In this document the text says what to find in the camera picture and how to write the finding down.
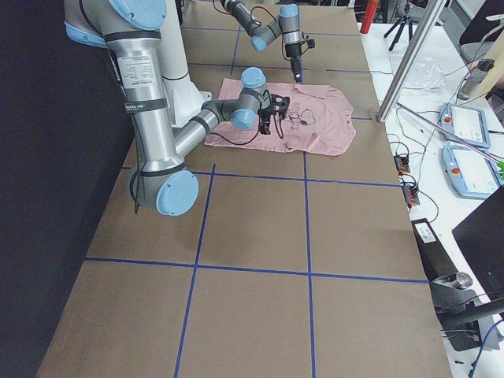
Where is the clear plastic bag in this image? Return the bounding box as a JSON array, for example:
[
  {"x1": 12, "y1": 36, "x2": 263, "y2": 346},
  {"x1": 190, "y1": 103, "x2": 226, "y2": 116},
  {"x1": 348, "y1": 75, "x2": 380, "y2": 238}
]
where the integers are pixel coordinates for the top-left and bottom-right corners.
[{"x1": 402, "y1": 57, "x2": 447, "y2": 90}]

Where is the aluminium frame post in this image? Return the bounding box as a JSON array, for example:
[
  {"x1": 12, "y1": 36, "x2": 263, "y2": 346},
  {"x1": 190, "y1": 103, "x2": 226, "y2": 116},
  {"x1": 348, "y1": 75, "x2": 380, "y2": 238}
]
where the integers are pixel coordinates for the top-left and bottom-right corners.
[{"x1": 377, "y1": 0, "x2": 446, "y2": 122}]

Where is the upper teach pendant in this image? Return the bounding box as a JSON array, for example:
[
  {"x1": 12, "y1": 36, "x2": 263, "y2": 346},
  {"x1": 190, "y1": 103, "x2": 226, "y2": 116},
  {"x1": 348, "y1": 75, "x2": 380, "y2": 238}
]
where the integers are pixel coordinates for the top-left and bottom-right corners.
[{"x1": 439, "y1": 102, "x2": 491, "y2": 149}]

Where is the upper orange connector block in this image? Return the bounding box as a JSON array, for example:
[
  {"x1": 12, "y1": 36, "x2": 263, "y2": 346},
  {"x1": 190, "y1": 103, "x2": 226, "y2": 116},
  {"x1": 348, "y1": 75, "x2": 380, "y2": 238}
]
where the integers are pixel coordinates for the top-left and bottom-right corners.
[{"x1": 393, "y1": 154, "x2": 410, "y2": 175}]

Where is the grey water bottle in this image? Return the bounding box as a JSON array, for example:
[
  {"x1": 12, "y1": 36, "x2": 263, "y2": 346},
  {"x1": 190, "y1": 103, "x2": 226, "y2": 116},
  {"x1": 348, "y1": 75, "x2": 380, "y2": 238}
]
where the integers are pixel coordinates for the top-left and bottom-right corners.
[{"x1": 457, "y1": 58, "x2": 495, "y2": 100}]

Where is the black power box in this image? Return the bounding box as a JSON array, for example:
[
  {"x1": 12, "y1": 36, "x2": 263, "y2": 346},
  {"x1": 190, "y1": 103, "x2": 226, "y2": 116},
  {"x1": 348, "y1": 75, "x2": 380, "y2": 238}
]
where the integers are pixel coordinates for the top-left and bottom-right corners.
[{"x1": 411, "y1": 218, "x2": 458, "y2": 281}]

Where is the pink Snoopy t-shirt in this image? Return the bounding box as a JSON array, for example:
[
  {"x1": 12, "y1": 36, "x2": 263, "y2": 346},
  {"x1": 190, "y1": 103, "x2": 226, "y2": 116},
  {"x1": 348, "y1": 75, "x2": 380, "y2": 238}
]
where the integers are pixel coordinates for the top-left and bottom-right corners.
[{"x1": 204, "y1": 83, "x2": 356, "y2": 157}]

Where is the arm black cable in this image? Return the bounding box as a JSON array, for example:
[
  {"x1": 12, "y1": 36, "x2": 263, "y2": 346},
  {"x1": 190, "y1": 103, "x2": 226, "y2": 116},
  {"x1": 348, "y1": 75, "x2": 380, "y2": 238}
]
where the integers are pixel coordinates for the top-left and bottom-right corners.
[
  {"x1": 212, "y1": 0, "x2": 312, "y2": 62},
  {"x1": 132, "y1": 90, "x2": 284, "y2": 216}
]

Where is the black monitor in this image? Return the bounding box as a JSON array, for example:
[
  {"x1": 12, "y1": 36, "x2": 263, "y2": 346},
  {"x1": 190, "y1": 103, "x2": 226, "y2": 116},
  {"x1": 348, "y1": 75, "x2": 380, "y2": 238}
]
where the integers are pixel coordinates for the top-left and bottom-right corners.
[{"x1": 452, "y1": 187, "x2": 503, "y2": 299}]

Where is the teach pendant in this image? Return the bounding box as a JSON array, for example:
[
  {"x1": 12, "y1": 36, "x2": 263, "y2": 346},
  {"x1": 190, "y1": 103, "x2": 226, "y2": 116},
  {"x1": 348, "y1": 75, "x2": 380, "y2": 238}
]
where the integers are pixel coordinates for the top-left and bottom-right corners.
[
  {"x1": 439, "y1": 102, "x2": 491, "y2": 149},
  {"x1": 442, "y1": 146, "x2": 503, "y2": 200}
]

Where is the orange connector block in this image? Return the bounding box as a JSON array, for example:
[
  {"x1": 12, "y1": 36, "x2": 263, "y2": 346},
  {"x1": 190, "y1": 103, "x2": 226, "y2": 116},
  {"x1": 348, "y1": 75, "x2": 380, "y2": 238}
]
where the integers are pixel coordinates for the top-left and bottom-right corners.
[
  {"x1": 402, "y1": 182, "x2": 420, "y2": 209},
  {"x1": 393, "y1": 154, "x2": 410, "y2": 175}
]

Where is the lower orange connector block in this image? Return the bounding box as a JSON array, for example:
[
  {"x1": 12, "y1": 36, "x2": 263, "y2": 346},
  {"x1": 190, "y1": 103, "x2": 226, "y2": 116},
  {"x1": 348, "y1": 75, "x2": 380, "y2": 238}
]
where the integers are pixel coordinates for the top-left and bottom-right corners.
[{"x1": 402, "y1": 182, "x2": 420, "y2": 209}]

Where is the lower teach pendant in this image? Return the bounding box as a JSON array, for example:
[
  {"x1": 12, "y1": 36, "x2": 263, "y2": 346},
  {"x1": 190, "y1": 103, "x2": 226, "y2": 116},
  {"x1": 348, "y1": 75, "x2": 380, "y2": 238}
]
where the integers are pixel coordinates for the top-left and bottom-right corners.
[{"x1": 442, "y1": 146, "x2": 503, "y2": 200}]

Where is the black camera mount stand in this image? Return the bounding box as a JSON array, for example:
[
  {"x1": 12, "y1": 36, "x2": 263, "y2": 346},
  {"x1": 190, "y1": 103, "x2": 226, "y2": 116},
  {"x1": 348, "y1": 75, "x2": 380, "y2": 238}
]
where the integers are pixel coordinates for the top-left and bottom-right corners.
[{"x1": 429, "y1": 272, "x2": 503, "y2": 352}]

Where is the black camera tripod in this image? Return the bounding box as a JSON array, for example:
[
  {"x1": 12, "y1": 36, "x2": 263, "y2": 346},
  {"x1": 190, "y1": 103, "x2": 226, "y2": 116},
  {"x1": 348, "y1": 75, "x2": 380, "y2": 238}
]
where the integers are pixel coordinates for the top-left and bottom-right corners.
[{"x1": 384, "y1": 0, "x2": 413, "y2": 51}]

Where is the red fire extinguisher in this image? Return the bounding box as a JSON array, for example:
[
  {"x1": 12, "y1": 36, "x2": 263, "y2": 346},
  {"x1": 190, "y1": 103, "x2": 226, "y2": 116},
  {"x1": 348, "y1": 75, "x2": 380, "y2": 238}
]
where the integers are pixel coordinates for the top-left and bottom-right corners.
[{"x1": 360, "y1": 0, "x2": 380, "y2": 34}]

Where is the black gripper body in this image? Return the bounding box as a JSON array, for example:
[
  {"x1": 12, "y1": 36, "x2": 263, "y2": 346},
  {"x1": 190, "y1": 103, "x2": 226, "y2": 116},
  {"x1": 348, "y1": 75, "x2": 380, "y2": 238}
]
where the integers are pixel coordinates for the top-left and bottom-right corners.
[
  {"x1": 284, "y1": 42, "x2": 302, "y2": 65},
  {"x1": 258, "y1": 100, "x2": 275, "y2": 124}
]

